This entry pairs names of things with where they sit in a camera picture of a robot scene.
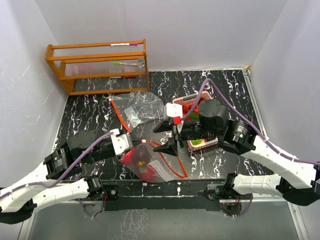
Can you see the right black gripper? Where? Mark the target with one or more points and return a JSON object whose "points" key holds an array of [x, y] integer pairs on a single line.
{"points": [[169, 147]]}

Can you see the clear orange zip bag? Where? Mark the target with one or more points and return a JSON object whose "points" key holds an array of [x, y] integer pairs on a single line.
{"points": [[167, 167]]}

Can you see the red green dragon fruit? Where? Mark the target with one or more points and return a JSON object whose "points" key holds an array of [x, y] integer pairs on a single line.
{"points": [[138, 161]]}

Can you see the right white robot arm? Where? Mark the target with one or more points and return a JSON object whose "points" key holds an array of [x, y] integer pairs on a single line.
{"points": [[296, 182]]}

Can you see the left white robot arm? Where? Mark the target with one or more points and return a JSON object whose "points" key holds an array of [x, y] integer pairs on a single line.
{"points": [[45, 186]]}

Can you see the green grape cluster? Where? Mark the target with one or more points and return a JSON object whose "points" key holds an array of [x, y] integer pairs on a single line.
{"points": [[196, 142]]}

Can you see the red strawberry bunch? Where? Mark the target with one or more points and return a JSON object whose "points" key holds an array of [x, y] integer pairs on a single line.
{"points": [[194, 116]]}

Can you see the pink perforated plastic basket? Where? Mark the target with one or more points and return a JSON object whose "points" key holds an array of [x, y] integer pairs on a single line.
{"points": [[189, 100]]}

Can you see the wooden shelf rack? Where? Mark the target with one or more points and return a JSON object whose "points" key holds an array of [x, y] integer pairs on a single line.
{"points": [[91, 61]]}

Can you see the green yellow toothbrush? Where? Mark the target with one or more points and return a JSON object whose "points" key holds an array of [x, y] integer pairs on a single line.
{"points": [[125, 63]]}

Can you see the pink white marker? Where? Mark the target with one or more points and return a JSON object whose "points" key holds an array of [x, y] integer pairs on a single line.
{"points": [[124, 44]]}

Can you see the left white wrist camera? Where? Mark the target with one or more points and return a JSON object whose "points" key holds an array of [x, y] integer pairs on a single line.
{"points": [[121, 142]]}

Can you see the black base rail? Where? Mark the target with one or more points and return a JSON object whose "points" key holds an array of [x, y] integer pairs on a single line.
{"points": [[136, 194]]}

